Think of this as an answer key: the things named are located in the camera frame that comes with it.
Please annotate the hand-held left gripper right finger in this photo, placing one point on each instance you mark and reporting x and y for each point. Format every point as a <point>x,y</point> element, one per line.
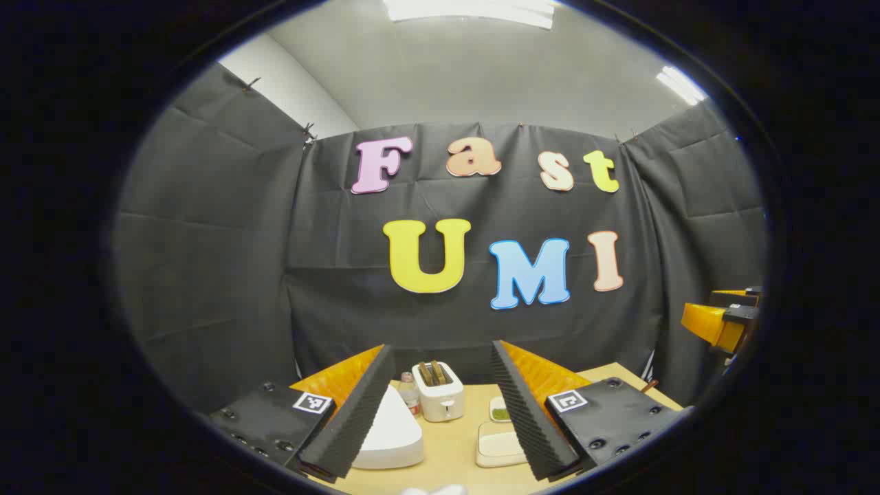
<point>526,412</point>

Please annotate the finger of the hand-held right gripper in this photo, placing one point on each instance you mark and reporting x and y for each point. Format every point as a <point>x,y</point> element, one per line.
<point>711,326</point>
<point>735,297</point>

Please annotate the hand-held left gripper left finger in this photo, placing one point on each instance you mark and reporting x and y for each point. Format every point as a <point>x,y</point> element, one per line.
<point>357,419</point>

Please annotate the white rice cooker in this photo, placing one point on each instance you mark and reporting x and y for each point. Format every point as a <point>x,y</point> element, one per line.
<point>395,433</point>

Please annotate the wooden spoon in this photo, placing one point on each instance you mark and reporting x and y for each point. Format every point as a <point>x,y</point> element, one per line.
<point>650,386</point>

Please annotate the small bottle with red label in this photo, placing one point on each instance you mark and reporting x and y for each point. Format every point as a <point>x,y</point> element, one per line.
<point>410,397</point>

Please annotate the brown bread slice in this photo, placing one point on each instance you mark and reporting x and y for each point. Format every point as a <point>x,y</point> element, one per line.
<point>440,372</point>
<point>425,375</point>

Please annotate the white toaster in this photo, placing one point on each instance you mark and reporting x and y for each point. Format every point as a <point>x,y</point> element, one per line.
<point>440,405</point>

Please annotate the black backdrop cloth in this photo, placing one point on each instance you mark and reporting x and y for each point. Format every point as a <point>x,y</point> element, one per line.
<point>227,275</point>

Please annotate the small ceiling light panel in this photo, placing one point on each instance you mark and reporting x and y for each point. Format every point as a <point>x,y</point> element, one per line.
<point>682,86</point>

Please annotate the large ceiling light panel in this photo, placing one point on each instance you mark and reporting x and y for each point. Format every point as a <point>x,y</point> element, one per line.
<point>474,10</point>

